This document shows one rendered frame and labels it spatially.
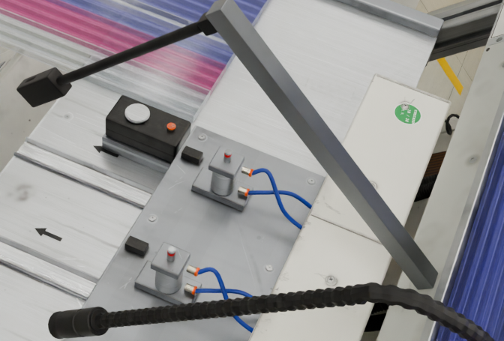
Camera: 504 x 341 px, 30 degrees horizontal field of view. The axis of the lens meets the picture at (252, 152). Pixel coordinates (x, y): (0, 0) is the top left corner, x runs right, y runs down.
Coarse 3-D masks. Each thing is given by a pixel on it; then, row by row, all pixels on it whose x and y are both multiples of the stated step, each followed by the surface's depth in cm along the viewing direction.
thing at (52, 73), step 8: (48, 72) 74; (56, 72) 74; (24, 80) 77; (32, 80) 75; (40, 80) 74; (48, 80) 74; (16, 88) 77; (24, 88) 76; (32, 88) 76; (40, 88) 75; (48, 88) 75; (56, 88) 74; (64, 88) 75; (24, 96) 77; (32, 96) 76; (40, 96) 76; (48, 96) 75; (56, 96) 75; (32, 104) 77; (40, 104) 77
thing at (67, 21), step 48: (0, 0) 102; (48, 0) 103; (96, 0) 104; (144, 0) 105; (192, 0) 106; (240, 0) 107; (48, 48) 99; (96, 48) 100; (192, 48) 101; (144, 96) 96; (192, 96) 97
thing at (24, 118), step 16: (0, 64) 140; (16, 64) 137; (32, 64) 139; (0, 80) 135; (16, 80) 136; (0, 96) 134; (16, 96) 136; (0, 112) 133; (16, 112) 135; (32, 112) 137; (0, 128) 133; (16, 128) 135; (32, 128) 137; (0, 144) 132; (16, 144) 134; (0, 160) 132
